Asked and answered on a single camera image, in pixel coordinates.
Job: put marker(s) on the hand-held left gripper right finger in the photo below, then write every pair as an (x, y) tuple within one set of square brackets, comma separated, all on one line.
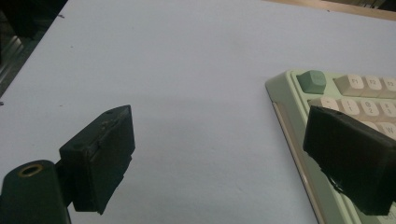
[(351, 155)]

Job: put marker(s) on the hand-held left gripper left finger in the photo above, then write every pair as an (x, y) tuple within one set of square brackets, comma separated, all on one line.
[(99, 158)]

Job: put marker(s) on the green and cream keyboard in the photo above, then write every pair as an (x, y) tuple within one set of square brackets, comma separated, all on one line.
[(281, 88)]

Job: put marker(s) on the white table mat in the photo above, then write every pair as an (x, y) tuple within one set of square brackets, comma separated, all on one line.
[(186, 77)]

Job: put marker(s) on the wooden table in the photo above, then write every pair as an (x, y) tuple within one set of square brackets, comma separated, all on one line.
[(358, 10)]

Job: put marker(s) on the metal floor rail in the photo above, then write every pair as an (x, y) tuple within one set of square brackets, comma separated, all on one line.
[(11, 59)]

